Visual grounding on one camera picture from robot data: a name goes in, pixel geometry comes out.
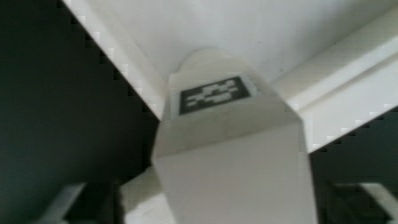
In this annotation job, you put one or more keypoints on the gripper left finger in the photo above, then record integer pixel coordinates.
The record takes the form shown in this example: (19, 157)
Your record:
(86, 205)

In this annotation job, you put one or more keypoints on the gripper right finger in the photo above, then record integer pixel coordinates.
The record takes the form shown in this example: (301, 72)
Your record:
(360, 204)

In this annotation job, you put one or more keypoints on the white table leg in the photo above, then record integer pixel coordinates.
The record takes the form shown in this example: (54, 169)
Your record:
(230, 154)

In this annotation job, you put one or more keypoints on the white square tabletop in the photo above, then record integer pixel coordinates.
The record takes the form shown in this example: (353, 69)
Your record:
(317, 43)

